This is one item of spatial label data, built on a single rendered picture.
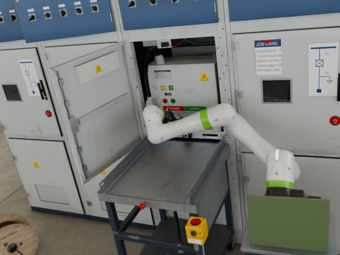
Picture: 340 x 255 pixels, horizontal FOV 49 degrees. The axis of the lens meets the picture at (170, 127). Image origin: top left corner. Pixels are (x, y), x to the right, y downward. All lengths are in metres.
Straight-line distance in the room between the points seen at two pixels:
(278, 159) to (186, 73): 0.94
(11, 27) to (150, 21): 1.10
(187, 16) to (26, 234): 2.05
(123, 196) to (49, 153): 1.32
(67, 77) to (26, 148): 1.40
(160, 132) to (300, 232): 0.92
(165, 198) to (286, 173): 0.66
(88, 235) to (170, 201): 1.47
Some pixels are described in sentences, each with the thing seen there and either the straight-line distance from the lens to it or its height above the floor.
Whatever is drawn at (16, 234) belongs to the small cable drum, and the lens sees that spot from 3.21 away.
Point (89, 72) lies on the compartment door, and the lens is 2.33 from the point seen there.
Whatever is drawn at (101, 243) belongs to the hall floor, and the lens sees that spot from 3.27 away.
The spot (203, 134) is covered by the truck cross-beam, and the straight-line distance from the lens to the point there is 2.60.
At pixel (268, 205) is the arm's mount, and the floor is 0.98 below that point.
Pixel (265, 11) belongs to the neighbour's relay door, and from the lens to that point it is 2.19.
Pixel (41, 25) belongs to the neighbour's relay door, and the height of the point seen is 1.75.
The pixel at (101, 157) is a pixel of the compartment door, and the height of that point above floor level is 0.91.
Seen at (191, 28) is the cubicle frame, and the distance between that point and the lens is 2.34.
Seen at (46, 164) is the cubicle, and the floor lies 0.56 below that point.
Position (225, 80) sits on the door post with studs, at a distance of 2.36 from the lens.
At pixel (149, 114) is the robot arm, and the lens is 2.19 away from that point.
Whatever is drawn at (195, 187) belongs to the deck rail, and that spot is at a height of 0.89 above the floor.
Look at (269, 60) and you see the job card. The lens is 2.25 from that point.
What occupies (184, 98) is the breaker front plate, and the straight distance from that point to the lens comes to 2.55.
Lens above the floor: 2.01
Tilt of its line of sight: 24 degrees down
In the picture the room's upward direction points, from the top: 9 degrees counter-clockwise
